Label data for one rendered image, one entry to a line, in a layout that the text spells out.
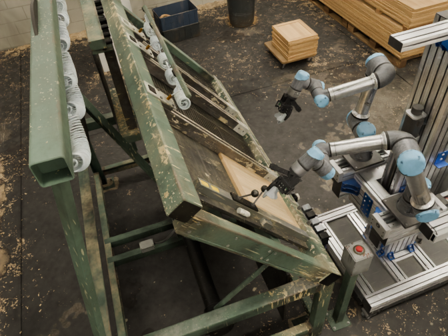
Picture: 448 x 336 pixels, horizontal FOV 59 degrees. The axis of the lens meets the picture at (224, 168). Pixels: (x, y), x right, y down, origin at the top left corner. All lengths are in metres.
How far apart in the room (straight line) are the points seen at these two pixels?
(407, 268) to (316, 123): 2.02
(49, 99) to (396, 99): 4.33
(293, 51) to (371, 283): 3.25
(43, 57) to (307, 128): 3.37
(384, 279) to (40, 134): 2.61
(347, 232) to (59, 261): 2.47
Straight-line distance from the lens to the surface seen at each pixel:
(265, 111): 4.80
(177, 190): 1.45
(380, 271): 3.26
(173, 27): 6.29
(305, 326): 3.00
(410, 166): 2.00
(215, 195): 1.83
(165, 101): 2.01
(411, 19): 5.46
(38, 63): 1.68
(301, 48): 5.48
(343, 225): 3.44
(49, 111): 1.39
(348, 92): 2.39
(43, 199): 4.38
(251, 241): 1.76
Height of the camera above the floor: 2.93
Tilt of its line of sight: 46 degrees down
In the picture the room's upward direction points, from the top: 6 degrees counter-clockwise
